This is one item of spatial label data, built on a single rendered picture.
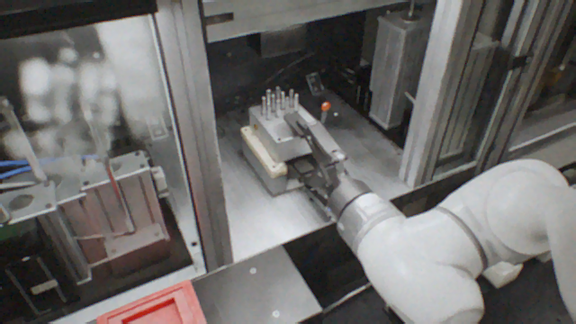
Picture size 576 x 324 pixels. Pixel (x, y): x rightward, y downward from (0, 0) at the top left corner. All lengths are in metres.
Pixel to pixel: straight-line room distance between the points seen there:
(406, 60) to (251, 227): 0.45
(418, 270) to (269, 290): 0.24
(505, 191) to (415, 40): 0.41
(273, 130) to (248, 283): 0.27
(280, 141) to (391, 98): 0.29
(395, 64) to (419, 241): 0.44
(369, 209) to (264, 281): 0.21
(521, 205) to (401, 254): 0.15
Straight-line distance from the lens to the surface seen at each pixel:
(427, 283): 0.55
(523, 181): 0.59
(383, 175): 0.88
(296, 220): 0.77
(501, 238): 0.58
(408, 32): 0.87
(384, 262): 0.57
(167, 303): 0.64
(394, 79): 0.91
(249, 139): 0.84
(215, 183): 0.58
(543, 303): 1.08
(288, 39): 0.73
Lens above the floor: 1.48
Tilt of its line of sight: 40 degrees down
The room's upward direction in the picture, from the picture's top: straight up
